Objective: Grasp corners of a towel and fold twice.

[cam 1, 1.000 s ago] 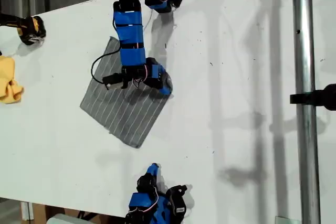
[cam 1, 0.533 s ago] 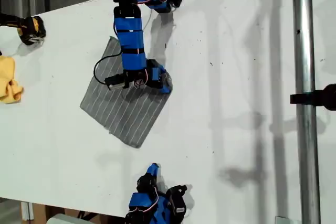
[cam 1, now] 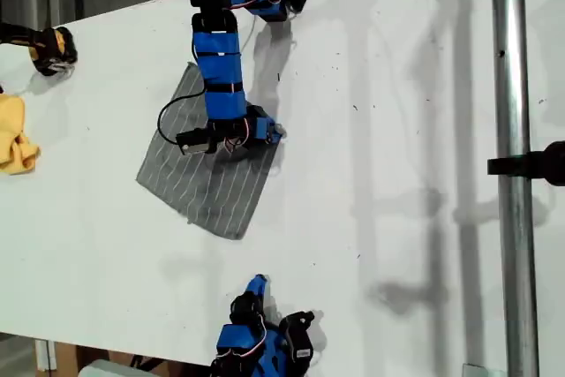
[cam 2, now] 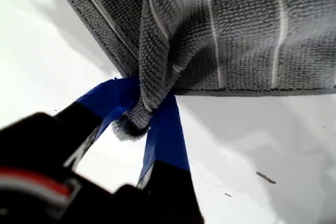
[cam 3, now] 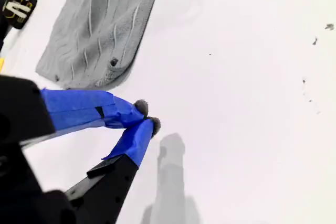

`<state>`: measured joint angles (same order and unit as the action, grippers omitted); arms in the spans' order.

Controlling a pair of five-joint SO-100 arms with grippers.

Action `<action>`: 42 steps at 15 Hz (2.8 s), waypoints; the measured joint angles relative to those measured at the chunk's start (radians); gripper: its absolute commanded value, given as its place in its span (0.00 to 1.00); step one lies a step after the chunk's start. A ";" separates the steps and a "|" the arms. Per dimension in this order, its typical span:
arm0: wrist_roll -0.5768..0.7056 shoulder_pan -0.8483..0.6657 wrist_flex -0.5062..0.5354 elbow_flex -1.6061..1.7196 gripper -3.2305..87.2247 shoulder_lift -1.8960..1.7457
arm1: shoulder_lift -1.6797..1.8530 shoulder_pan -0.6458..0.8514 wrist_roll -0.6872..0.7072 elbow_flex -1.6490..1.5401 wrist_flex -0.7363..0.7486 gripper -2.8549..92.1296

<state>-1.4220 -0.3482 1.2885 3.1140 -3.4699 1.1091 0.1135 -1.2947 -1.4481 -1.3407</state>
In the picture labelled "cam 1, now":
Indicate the grey striped towel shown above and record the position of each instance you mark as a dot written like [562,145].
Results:
[212,200]

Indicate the black camera stalk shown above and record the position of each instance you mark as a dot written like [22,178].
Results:
[213,138]

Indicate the yellow cloth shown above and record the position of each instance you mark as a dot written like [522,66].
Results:
[13,138]

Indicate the white box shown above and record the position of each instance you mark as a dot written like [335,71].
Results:
[106,368]

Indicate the black clamp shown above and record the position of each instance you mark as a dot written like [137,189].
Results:
[529,165]

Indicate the brown cardboard box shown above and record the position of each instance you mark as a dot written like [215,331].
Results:
[66,357]

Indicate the black camera box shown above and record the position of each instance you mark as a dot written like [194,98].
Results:
[194,145]
[300,341]

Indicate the black yellow power tool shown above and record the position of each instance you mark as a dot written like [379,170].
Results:
[48,48]

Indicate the steel post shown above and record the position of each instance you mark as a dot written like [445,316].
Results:
[514,85]

